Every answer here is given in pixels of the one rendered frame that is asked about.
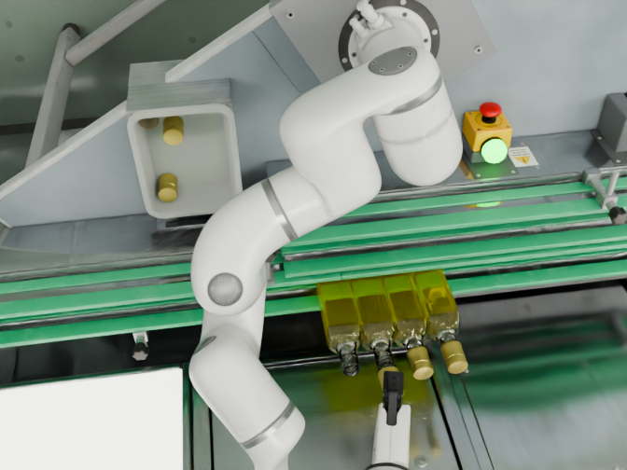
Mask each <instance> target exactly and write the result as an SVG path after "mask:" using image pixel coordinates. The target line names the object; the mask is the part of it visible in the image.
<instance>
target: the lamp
mask: <svg viewBox="0 0 627 470"><path fill-rule="evenodd" d="M480 151H481V154H482V156H483V157H484V158H485V160H486V161H488V162H490V163H497V162H500V161H501V160H503V159H504V158H505V156H506V155H507V152H508V150H507V147H506V145H505V143H504V141H503V140H502V139H501V138H500V137H491V138H488V139H486V140H485V141H484V142H483V143H482V144H481V149H480Z"/></svg>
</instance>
